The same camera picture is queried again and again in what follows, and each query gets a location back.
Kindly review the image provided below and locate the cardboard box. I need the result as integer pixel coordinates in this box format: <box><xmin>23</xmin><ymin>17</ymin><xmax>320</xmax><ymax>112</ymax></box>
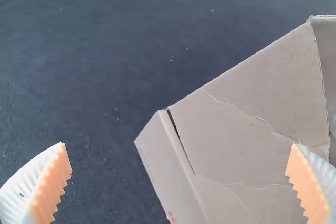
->
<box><xmin>134</xmin><ymin>14</ymin><xmax>336</xmax><ymax>224</ymax></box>

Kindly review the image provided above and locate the black mat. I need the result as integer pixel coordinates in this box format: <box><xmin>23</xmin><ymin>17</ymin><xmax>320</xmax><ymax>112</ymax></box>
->
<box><xmin>0</xmin><ymin>0</ymin><xmax>336</xmax><ymax>224</ymax></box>

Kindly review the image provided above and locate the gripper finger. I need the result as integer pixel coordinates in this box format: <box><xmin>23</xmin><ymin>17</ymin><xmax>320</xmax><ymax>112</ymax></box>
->
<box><xmin>0</xmin><ymin>141</ymin><xmax>73</xmax><ymax>224</ymax></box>
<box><xmin>284</xmin><ymin>143</ymin><xmax>336</xmax><ymax>224</ymax></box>

